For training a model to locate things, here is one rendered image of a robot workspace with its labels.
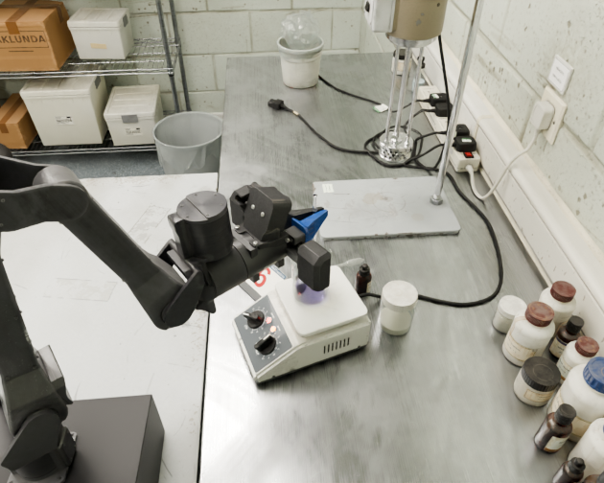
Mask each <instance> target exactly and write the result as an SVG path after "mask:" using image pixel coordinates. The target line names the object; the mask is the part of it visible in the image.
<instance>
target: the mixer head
mask: <svg viewBox="0 0 604 483"><path fill-rule="evenodd" d="M447 4H448V0H365V6H364V15H365V19H366V21H367V23H368V25H369V27H370V29H371V31H372V32H373V33H385V36H386V37H387V38H388V39H389V41H390V42H391V43H393V44H395V45H398V46H401V47H406V48H422V47H426V46H429V45H430V44H432V42H434V41H435V40H436V39H437V37H438V36H439V35H441V33H442V31H443V26H444V20H445V14H446V9H447Z"/></svg>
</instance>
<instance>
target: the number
mask: <svg viewBox="0 0 604 483"><path fill-rule="evenodd" d="M248 280H249V279H248ZM249 281H250V280H249ZM280 281H283V279H282V278H281V277H280V276H279V275H278V274H277V273H275V272H274V271H273V270H272V269H271V268H270V267H269V268H267V269H265V270H263V271H262V272H260V280H259V281H257V282H256V283H253V282H252V281H250V282H251V283H252V284H253V285H254V286H255V287H256V288H257V289H259V290H260V291H261V292H262V293H263V294H267V293H268V292H269V291H271V290H273V289H275V285H276V284H277V283H278V282H280Z"/></svg>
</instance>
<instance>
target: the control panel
mask: <svg viewBox="0 0 604 483"><path fill-rule="evenodd" d="M246 311H247V312H253V311H261V312H262V313H263V314H264V316H265V319H264V322H263V324H262V325H261V326H260V327H258V328H256V329H251V328H250V327H248V325H247V319H246V318H245V317H244V315H243V313H245V312H246ZM243 313H241V314H240V315H238V316H237V317H236V318H234V321H235V324H236V326H237V329H238V331H239V334H240V336H241V338H242V341H243V343H244V346H245V349H246V351H247V354H248V356H249V359H250V361H251V364H252V366H253V369H254V371H255V373H257V372H259V371H260V370H262V369H263V368H264V367H266V366H267V365H269V364H270V363H271V362H272V361H273V360H275V359H276V358H277V357H279V356H280V355H282V354H283V353H285V352H286V351H287V350H289V349H290V348H291V347H292V344H291V342H290V339H289V337H288V335H287V333H286V331H285V329H284V327H283V325H282V323H281V321H280V319H279V317H278V315H277V313H276V311H275V309H274V307H273V306H272V304H271V301H270V299H269V297H268V296H267V295H266V296H265V297H263V298H262V299H261V300H259V301H258V302H256V303H255V304H254V305H252V306H251V307H250V308H248V309H247V310H245V311H244V312H243ZM268 318H271V321H270V322H267V319H268ZM272 327H275V331H274V332H272V331H271V328H272ZM266 334H271V335H272V336H273V337H274V338H275V339H276V346H275V349H274V350H273V352H272V353H270V354H268V355H263V354H261V353H260V352H259V351H257V350H256V349H255V348H254V345H255V344H256V343H257V342H258V341H259V340H261V339H262V338H263V337H264V336H265V335H266Z"/></svg>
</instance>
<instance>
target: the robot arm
mask: <svg viewBox="0 0 604 483"><path fill-rule="evenodd" d="M229 200H230V209H231V217H232V222H233V223H234V224H235V225H236V226H235V228H234V229H232V228H231V222H230V217H229V211H228V205H227V199H226V198H225V196H224V195H222V194H220V193H218V192H214V191H200V192H195V193H191V194H189V195H186V197H185V198H184V199H182V200H181V201H180V202H179V203H178V205H177V207H176V212H174V213H172V214H169V215H168V216H167V219H168V223H169V225H170V227H171V228H172V230H173V234H174V240H173V239H169V240H168V241H167V242H166V243H165V245H164V246H163V247H162V248H161V250H160V251H159V253H158V254H157V255H156V256H155V255H153V254H151V253H149V252H147V251H146V250H144V249H143V248H142V247H141V246H140V245H139V244H138V243H137V242H136V241H135V240H134V239H133V238H132V237H131V236H130V235H129V234H128V233H127V232H126V231H125V230H124V229H123V227H122V226H121V225H120V224H119V223H118V222H117V221H116V220H115V219H114V218H113V217H112V216H111V215H110V214H109V213H108V212H107V211H106V210H105V208H104V207H103V206H102V205H101V204H100V203H99V202H98V201H97V200H96V199H95V198H94V197H93V196H92V195H91V194H90V193H89V192H88V191H87V190H86V189H85V187H84V186H83V185H82V183H81V182H80V180H79V179H78V178H77V176H76V175H75V174H74V172H72V171H71V170H70V169H68V168H66V167H63V166H61V165H50V164H36V163H31V162H27V161H22V160H18V159H14V158H9V157H6V156H2V155H0V464H1V466H2V467H4V468H6V469H9V470H10V471H11V474H10V477H9V480H8V482H7V483H63V482H64V481H65V478H66V475H67V472H68V468H69V466H70V465H71V464H72V461H73V457H74V453H75V450H76V447H77V445H76V441H77V437H78V435H77V433H76V432H70V431H69V429H68V428H67V426H63V425H62V421H64V420H65V419H66V418H67V415H68V407H67V404H72V403H73V401H72V398H71V396H70V394H69V392H68V389H67V387H66V384H65V378H64V375H63V374H62V372H61V370H60V367H59V365H58V362H57V359H56V357H55V355H54V353H53V350H52V348H51V346H50V344H49V345H47V346H45V347H43V348H41V349H39V350H37V349H36V348H35V347H34V346H33V344H32V340H31V339H30V337H29V334H28V331H27V328H26V326H25V323H24V320H23V317H22V314H21V313H22V310H20V309H19V307H18V304H17V301H16V299H15V297H16V296H15V294H14V293H13V290H12V286H11V283H10V280H9V277H8V274H7V272H6V269H5V267H4V264H3V262H4V259H3V258H2V259H1V232H13V231H17V230H20V229H24V228H27V227H30V226H34V225H37V224H40V223H43V222H58V223H59V224H62V225H63V226H64V227H65V228H67V229H68V230H69V231H70V232H71V233H72V234H73V235H74V236H75V237H76V238H77V239H78V240H80V241H81V242H82V243H83V244H84V245H85V246H86V247H87V248H88V249H89V250H90V251H91V252H93V253H94V254H95V255H96V256H97V257H98V258H99V259H100V260H101V261H102V262H103V263H104V264H105V265H107V266H108V267H109V268H110V269H111V270H112V271H113V272H114V273H115V274H116V275H117V276H118V277H120V278H121V279H122V282H125V283H126V284H127V285H128V287H129V289H130V290H131V292H132V293H133V295H134V296H135V298H136V299H137V301H138V302H139V304H140V305H141V307H142V308H143V310H144V311H145V313H146V314H147V315H148V317H149V318H150V320H151V322H152V323H153V325H154V326H155V327H156V328H158V329H160V330H163V331H167V330H168V329H170V328H174V327H179V326H181V325H183V324H185V323H186V322H187V321H188V320H189V319H190V318H191V316H192V314H193V312H194V311H195V310H197V311H207V312H210V313H215V312H216V311H217V309H216V304H215V299H216V298H218V297H219V296H221V295H223V294H224V293H226V292H227V291H228V290H230V289H232V288H234V287H236V286H238V285H239V284H241V283H243V282H245V281H246V280H248V279H249V280H250V281H252V282H253V283H256V282H257V281H259V280H260V272H262V271H263V270H265V269H267V268H269V267H270V266H272V265H276V266H277V267H278V268H280V267H281V266H283V265H285V259H284V258H286V257H287V256H288V257H290V258H291V259H292V260H293V261H294V262H296V263H297V269H298V278H299V279H300V280H301V281H302V282H303V283H304V284H306V285H307V286H308V287H309V288H311V289H312V290H314V291H317V292H319V291H322V290H324V289H325V288H327V287H328V286H329V285H330V274H331V253H330V252H329V251H328V250H326V249H325V248H324V247H322V246H321V245H320V244H318V243H317V242H316V241H313V238H314V235H315V234H316V232H317V231H318V229H319V228H320V226H321V225H322V223H323V222H324V220H325V219H326V218H327V217H328V210H326V209H325V210H324V208H323V207H322V206H320V207H317V213H315V214H313V208H306V209H298V210H292V209H291V206H292V203H291V200H290V198H289V197H288V196H286V195H283V194H282V193H281V192H279V191H278V190H277V188H275V187H262V186H261V185H259V184H258V183H257V182H252V183H251V185H244V186H242V187H241V188H239V189H237V190H235V191H234V192H233V194H232V195H231V197H230V198H229ZM174 265H175V266H176V267H177V269H178V270H179V271H180V272H181V273H182V275H183V276H184V277H185V278H186V279H187V282H185V281H184V280H183V279H182V278H181V276H180V275H179V274H178V273H177V272H176V270H175V269H174V268H173V266H174Z"/></svg>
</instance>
